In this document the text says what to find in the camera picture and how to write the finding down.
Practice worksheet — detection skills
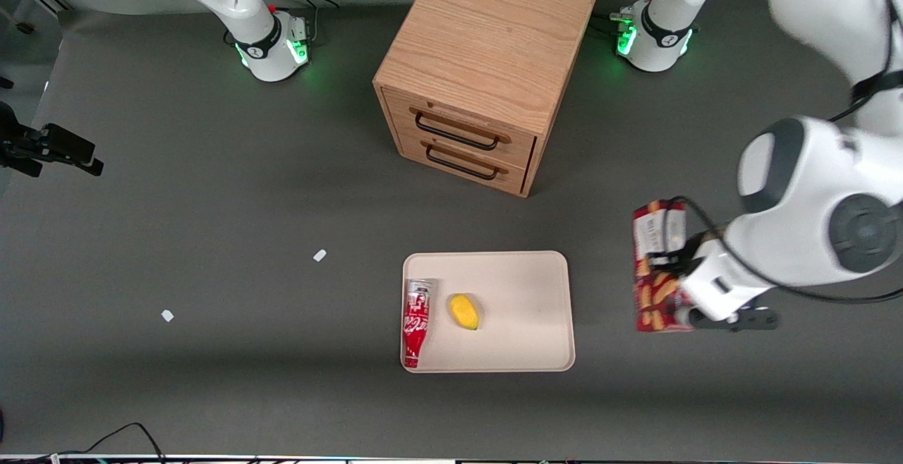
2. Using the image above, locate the yellow mango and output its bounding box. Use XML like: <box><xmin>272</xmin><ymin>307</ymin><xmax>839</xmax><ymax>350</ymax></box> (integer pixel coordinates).
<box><xmin>449</xmin><ymin>293</ymin><xmax>480</xmax><ymax>331</ymax></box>

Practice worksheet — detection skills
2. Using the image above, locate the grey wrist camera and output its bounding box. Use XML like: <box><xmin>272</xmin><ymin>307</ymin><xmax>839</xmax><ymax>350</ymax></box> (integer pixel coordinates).
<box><xmin>709</xmin><ymin>306</ymin><xmax>779</xmax><ymax>332</ymax></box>

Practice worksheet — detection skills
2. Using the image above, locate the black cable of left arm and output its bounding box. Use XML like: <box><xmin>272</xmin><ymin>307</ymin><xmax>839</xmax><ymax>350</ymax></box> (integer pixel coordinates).
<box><xmin>663</xmin><ymin>196</ymin><xmax>903</xmax><ymax>305</ymax></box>

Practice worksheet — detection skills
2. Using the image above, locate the red cookie box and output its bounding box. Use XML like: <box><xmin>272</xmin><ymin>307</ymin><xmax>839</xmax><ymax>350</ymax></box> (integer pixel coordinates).
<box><xmin>632</xmin><ymin>199</ymin><xmax>697</xmax><ymax>333</ymax></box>

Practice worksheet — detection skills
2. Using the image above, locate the red soda can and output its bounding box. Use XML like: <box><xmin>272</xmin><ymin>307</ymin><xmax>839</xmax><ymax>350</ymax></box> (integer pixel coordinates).
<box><xmin>402</xmin><ymin>279</ymin><xmax>432</xmax><ymax>369</ymax></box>

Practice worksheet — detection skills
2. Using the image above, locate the wooden drawer with large handle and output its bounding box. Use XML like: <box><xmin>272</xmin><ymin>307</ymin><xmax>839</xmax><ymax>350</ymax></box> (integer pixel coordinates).
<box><xmin>384</xmin><ymin>88</ymin><xmax>538</xmax><ymax>169</ymax></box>

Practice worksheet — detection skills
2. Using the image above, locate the black cable at table edge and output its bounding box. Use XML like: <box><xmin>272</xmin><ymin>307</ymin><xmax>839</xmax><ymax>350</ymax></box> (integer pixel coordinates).
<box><xmin>0</xmin><ymin>422</ymin><xmax>166</xmax><ymax>462</ymax></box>

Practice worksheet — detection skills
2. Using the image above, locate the wooden drawer cabinet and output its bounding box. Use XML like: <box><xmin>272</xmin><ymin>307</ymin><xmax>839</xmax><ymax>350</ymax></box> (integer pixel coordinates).
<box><xmin>372</xmin><ymin>0</ymin><xmax>598</xmax><ymax>198</ymax></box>

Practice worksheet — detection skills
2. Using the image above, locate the beige plastic tray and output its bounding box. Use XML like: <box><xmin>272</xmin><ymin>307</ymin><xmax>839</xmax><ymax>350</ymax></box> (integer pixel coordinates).
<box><xmin>401</xmin><ymin>250</ymin><xmax>576</xmax><ymax>374</ymax></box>

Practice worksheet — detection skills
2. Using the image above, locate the black camera on stand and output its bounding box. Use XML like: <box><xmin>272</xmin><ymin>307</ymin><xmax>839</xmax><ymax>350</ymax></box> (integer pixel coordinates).
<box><xmin>0</xmin><ymin>101</ymin><xmax>105</xmax><ymax>178</ymax></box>

